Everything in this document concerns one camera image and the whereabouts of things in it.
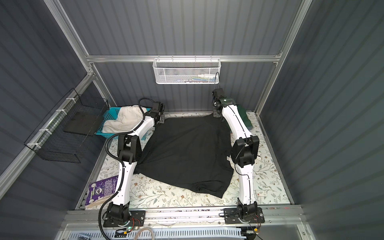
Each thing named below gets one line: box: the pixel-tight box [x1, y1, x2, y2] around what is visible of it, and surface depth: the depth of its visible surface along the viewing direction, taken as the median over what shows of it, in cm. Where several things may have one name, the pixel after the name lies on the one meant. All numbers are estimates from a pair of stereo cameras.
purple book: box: [85, 175, 119, 210], surface depth 81 cm
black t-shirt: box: [134, 115, 235, 199], surface depth 96 cm
